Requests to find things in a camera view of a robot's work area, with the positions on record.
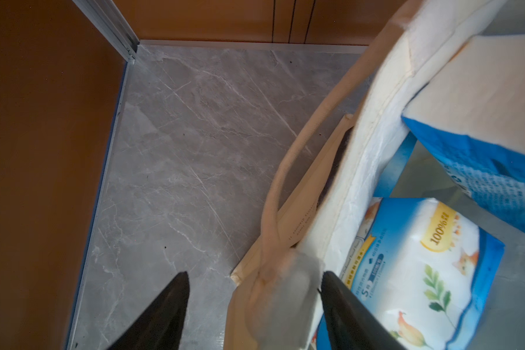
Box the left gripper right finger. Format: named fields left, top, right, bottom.
left=320, top=271, right=403, bottom=349

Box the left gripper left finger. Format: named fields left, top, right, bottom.
left=109, top=272, right=190, bottom=349

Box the cream canvas bag blue print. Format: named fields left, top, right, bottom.
left=224, top=1, right=503, bottom=349

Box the blue tissue pack frontmost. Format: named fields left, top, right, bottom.
left=340, top=198, right=505, bottom=349

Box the blue tissue pack column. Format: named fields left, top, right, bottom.
left=402, top=34, right=525, bottom=233

